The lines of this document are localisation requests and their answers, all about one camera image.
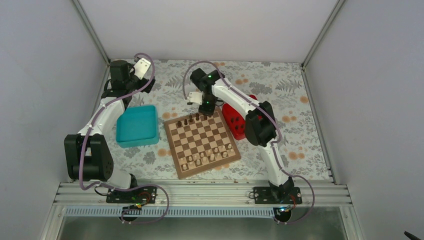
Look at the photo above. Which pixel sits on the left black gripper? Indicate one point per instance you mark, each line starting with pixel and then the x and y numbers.
pixel 147 89

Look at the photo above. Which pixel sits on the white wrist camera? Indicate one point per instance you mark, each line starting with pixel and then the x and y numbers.
pixel 141 67
pixel 194 97

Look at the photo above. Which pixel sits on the red plastic tray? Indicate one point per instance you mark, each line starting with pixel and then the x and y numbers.
pixel 236 120

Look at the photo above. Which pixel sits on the blue plastic tray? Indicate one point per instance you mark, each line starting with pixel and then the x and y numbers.
pixel 138 126

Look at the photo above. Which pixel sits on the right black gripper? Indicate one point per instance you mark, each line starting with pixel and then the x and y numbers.
pixel 209 111

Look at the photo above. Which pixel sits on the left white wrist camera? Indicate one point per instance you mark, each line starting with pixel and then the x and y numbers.
pixel 141 67

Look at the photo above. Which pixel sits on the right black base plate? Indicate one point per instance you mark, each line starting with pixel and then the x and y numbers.
pixel 265 196

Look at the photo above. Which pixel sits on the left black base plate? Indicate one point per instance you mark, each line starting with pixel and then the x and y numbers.
pixel 144 195

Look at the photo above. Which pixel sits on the aluminium front rail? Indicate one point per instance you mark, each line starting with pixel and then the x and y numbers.
pixel 218 193

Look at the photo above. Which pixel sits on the floral tablecloth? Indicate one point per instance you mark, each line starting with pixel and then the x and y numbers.
pixel 281 84

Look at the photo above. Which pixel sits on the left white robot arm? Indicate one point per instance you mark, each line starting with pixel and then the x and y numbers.
pixel 88 157

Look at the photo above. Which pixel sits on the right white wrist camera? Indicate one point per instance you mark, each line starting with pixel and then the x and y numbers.
pixel 194 97

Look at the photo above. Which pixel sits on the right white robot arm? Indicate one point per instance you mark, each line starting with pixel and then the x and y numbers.
pixel 260 127

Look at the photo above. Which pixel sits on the wooden chessboard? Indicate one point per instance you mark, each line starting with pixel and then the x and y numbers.
pixel 197 141

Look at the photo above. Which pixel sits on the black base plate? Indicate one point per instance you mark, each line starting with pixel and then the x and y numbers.
pixel 144 195
pixel 265 196

